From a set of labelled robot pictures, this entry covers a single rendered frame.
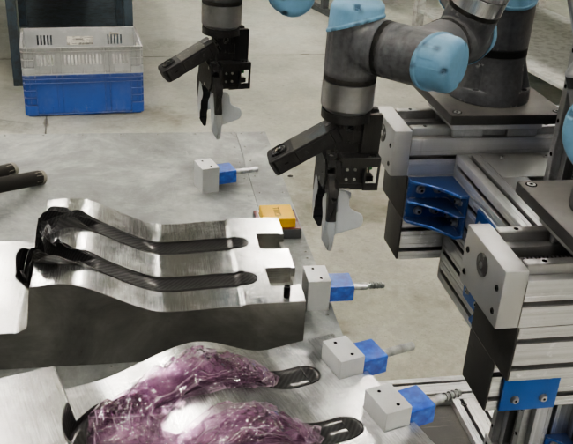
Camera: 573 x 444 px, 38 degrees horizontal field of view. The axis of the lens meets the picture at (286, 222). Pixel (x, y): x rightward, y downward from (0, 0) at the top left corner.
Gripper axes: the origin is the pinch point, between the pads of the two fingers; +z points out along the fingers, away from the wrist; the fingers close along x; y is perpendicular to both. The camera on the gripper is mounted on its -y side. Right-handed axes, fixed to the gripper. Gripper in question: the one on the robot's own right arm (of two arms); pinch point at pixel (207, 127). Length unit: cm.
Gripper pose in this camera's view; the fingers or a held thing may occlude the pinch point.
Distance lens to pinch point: 164.6
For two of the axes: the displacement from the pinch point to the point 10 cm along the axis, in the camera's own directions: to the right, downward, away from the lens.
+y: 9.1, -1.3, 4.0
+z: -0.7, 8.9, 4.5
